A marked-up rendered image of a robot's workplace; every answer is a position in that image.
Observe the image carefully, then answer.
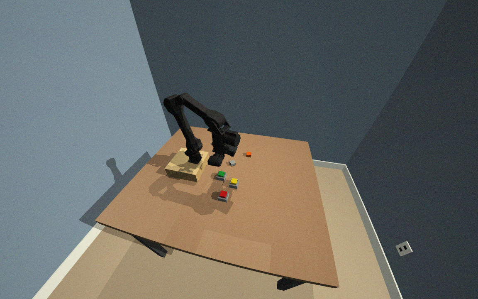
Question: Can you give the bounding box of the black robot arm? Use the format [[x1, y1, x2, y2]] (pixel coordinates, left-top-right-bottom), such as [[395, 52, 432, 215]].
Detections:
[[163, 93, 241, 164]]

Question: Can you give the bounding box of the red button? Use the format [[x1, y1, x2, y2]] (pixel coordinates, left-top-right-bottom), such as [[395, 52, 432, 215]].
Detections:
[[218, 190, 229, 202]]

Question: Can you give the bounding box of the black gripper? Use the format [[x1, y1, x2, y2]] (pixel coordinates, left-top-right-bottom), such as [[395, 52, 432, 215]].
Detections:
[[207, 142, 225, 167]]

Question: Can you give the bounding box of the green button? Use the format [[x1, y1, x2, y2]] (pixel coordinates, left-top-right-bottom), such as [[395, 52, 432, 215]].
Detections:
[[216, 171, 227, 181]]

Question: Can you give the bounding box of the yellow button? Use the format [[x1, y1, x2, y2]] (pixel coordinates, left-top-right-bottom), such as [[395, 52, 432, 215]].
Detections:
[[229, 178, 239, 189]]

